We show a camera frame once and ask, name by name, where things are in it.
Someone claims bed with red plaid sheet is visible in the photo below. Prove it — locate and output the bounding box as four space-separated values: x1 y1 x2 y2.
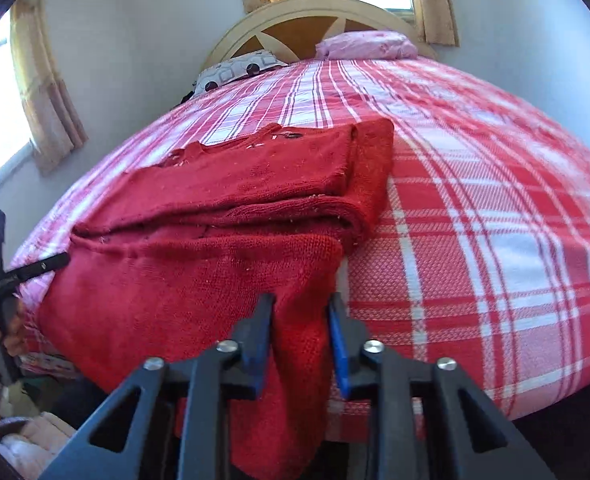
5 55 590 441

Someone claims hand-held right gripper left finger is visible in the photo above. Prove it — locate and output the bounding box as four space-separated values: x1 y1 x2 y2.
39 292 278 480

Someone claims pink quilted cloth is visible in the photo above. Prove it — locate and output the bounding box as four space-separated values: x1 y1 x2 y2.
0 360 78 480

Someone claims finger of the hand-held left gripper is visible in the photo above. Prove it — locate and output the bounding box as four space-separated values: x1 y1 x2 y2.
0 251 72 286

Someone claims red knitted sweater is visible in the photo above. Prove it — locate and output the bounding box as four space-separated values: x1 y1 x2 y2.
35 119 395 476

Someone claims cream wooden headboard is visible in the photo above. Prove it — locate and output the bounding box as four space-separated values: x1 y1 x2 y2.
201 0 438 72

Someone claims person's left hand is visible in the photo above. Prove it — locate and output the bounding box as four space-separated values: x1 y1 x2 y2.
0 300 28 366

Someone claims grey patterned pillow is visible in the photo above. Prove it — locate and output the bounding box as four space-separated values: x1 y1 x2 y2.
193 51 288 95

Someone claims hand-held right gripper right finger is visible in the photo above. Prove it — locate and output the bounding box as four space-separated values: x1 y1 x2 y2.
326 292 558 480

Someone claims dark maroon cloth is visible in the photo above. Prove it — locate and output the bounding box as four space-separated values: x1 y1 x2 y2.
505 395 590 480

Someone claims pink pillow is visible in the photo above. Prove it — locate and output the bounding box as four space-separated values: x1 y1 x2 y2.
315 30 419 60

